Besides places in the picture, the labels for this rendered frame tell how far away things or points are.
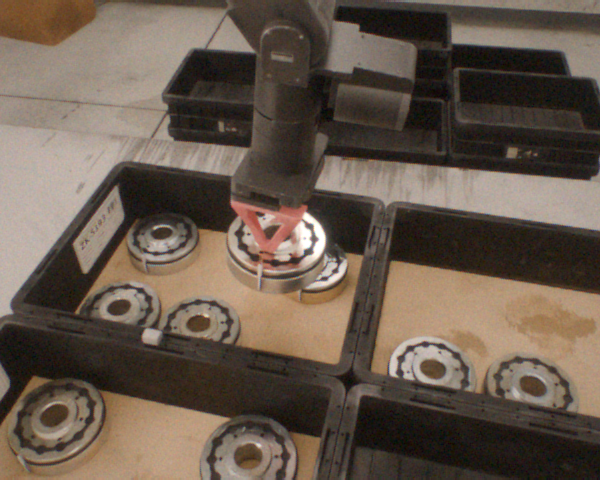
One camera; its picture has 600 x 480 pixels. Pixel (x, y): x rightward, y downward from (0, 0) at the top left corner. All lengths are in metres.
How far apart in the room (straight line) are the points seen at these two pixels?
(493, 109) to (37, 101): 2.04
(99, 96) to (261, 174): 2.54
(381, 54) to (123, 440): 0.50
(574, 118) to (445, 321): 1.25
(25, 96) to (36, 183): 1.85
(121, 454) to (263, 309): 0.25
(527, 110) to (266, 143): 1.52
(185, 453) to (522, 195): 0.84
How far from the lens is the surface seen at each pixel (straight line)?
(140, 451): 0.74
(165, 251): 0.89
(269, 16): 0.44
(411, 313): 0.84
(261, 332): 0.81
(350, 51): 0.49
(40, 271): 0.81
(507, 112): 1.97
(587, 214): 1.29
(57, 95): 3.13
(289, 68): 0.46
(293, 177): 0.54
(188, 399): 0.74
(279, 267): 0.60
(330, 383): 0.64
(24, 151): 1.46
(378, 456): 0.72
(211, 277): 0.88
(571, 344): 0.87
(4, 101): 3.18
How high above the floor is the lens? 1.47
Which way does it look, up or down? 43 degrees down
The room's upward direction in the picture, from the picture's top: straight up
